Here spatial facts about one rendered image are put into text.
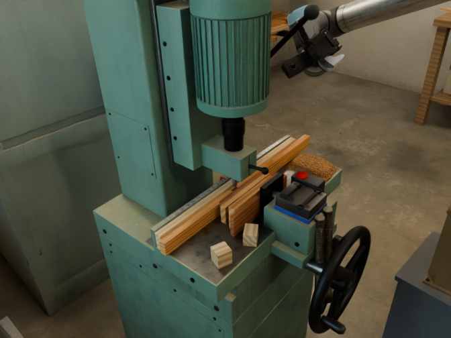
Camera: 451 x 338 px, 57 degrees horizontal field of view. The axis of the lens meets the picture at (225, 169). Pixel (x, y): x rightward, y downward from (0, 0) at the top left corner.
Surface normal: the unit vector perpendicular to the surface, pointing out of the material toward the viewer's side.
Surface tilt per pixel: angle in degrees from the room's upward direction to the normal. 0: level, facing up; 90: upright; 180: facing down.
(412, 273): 0
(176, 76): 90
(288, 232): 90
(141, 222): 0
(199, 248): 0
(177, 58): 90
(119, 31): 90
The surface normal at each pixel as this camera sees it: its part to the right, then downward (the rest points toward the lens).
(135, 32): -0.64, 0.43
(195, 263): -0.03, -0.84
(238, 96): 0.15, 0.53
